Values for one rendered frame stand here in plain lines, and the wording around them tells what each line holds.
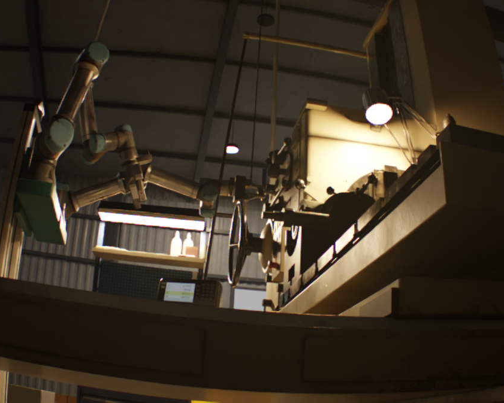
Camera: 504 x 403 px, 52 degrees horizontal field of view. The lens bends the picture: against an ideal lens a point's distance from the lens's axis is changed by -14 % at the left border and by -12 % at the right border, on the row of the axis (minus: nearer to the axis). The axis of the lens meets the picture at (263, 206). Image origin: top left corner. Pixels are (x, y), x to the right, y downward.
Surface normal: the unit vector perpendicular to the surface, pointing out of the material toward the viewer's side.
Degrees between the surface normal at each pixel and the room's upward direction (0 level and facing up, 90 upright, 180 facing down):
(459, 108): 90
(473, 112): 90
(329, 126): 90
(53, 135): 97
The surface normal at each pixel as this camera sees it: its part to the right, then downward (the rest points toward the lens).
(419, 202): -0.98, -0.11
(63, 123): 0.59, -0.14
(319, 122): 0.18, -0.35
